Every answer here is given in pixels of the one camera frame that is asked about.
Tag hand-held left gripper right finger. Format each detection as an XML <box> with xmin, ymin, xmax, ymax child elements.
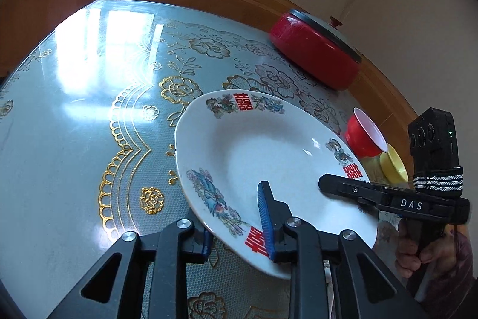
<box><xmin>257</xmin><ymin>181</ymin><xmax>422</xmax><ymax>319</ymax></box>

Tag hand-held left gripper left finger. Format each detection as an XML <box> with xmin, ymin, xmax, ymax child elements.
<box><xmin>48</xmin><ymin>219</ymin><xmax>210</xmax><ymax>319</ymax></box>

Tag grey pot lid red knob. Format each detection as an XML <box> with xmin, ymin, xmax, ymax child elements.
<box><xmin>289</xmin><ymin>9</ymin><xmax>364</xmax><ymax>65</ymax></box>

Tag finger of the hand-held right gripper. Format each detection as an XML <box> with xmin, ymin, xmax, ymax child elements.
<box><xmin>318</xmin><ymin>173</ymin><xmax>392</xmax><ymax>209</ymax></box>
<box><xmin>358</xmin><ymin>199</ymin><xmax>382</xmax><ymax>216</ymax></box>

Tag floral embroidered tablecloth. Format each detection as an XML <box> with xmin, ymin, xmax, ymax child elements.
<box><xmin>0</xmin><ymin>0</ymin><xmax>419</xmax><ymax>319</ymax></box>

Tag deep white plate red characters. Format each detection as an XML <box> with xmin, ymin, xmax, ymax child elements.
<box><xmin>174</xmin><ymin>89</ymin><xmax>379</xmax><ymax>280</ymax></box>

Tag person's right forearm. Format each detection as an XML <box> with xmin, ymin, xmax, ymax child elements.
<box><xmin>411</xmin><ymin>229</ymin><xmax>478</xmax><ymax>308</ymax></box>

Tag red electric pot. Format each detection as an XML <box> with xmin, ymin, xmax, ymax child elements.
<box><xmin>269</xmin><ymin>13</ymin><xmax>361</xmax><ymax>91</ymax></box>

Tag person's right hand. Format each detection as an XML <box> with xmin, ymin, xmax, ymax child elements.
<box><xmin>396</xmin><ymin>219</ymin><xmax>461</xmax><ymax>281</ymax></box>

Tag yellow plastic bowl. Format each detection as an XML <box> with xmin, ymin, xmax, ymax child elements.
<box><xmin>379</xmin><ymin>143</ymin><xmax>409</xmax><ymax>183</ymax></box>

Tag red plastic bowl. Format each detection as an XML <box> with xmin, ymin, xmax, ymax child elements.
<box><xmin>344</xmin><ymin>107</ymin><xmax>389</xmax><ymax>158</ymax></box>

